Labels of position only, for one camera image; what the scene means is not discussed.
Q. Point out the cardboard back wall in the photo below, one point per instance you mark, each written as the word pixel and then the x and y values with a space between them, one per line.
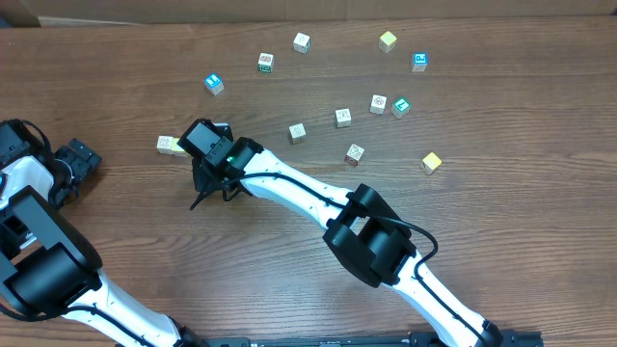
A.
pixel 88 12

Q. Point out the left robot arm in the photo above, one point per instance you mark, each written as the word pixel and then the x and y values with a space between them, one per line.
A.
pixel 48 268

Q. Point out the blue top block upper right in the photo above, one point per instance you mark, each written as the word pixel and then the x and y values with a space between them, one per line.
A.
pixel 419 62

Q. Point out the red letter white block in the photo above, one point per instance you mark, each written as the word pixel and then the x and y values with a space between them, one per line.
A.
pixel 165 144

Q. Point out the green letter block upper left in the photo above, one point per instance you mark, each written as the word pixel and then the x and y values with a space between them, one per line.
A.
pixel 265 62

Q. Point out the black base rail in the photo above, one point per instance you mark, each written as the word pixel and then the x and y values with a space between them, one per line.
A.
pixel 510 339

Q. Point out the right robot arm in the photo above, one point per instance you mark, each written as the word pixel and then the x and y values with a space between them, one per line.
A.
pixel 363 232

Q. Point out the green seven block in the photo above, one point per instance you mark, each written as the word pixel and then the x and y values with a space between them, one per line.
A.
pixel 400 107

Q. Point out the blue block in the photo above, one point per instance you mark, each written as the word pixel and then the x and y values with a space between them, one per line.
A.
pixel 419 62
pixel 214 83

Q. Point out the plain white block centre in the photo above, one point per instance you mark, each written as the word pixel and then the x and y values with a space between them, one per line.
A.
pixel 297 133

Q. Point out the white picture block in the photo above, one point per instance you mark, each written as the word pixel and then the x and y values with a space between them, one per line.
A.
pixel 342 118
pixel 378 104

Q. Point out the yellow block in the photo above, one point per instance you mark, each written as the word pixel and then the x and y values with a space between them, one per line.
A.
pixel 431 162
pixel 387 41
pixel 177 150

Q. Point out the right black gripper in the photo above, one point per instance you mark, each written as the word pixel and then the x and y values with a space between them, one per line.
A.
pixel 204 182

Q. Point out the white picture block right centre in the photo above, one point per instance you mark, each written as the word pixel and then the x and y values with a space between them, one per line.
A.
pixel 378 104

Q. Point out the red edged picture block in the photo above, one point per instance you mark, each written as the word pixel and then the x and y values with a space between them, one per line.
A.
pixel 354 155

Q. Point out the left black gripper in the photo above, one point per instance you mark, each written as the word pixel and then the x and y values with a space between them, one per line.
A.
pixel 80 160

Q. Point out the white block top centre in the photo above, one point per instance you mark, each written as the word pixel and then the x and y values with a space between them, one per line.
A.
pixel 301 43

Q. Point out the blue top block far left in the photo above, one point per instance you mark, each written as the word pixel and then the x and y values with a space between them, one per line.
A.
pixel 214 83

